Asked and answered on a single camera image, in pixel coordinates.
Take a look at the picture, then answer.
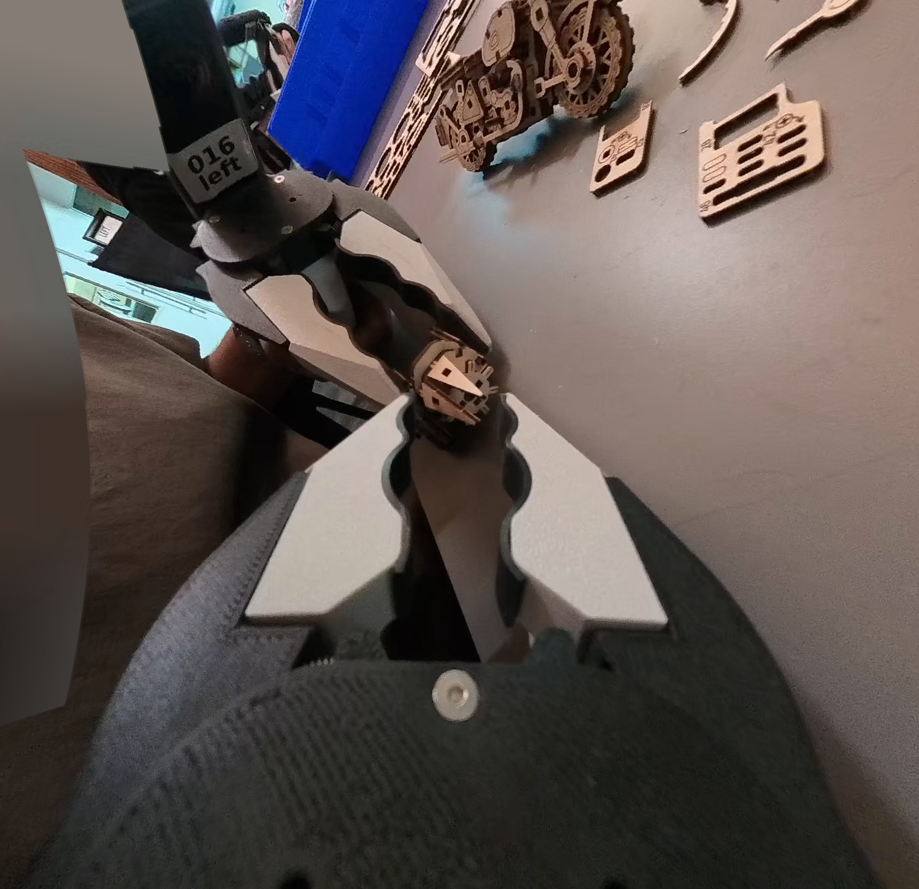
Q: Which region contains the wooden gear assembly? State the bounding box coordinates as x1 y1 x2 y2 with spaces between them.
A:
413 338 501 446

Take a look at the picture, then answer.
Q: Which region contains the person's left hand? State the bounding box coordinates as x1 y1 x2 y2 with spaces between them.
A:
207 325 268 391

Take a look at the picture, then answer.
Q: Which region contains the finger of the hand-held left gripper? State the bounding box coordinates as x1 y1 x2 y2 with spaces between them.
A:
336 209 494 353
244 270 421 409

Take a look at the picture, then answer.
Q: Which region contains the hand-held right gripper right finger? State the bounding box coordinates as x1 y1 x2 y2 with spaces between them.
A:
497 392 670 655

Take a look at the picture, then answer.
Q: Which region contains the slotted wooden panel piece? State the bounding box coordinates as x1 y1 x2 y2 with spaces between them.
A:
697 83 826 222

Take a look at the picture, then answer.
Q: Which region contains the narrow wooden cut-out sheet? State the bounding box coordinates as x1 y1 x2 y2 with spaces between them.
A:
362 0 498 198

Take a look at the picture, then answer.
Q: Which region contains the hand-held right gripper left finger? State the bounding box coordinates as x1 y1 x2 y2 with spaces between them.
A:
243 392 417 664

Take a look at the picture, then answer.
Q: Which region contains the wooden motorcycle model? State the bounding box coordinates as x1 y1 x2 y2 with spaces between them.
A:
437 0 640 174

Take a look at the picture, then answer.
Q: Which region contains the small framed sign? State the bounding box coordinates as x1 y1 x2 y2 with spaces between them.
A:
82 210 129 248

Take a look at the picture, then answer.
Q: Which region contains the curved wooden hook piece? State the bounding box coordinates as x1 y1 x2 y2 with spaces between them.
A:
678 0 741 84

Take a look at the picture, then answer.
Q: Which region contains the blue plastic bin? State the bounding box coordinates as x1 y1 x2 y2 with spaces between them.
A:
267 0 442 187

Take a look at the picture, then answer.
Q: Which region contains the grey desk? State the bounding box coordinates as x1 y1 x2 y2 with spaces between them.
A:
366 0 919 889

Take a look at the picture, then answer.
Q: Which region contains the person's brown shirt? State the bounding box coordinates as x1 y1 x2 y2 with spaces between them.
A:
0 297 338 889

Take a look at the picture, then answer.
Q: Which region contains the small wooden panel piece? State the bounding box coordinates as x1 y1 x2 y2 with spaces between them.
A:
589 100 656 196

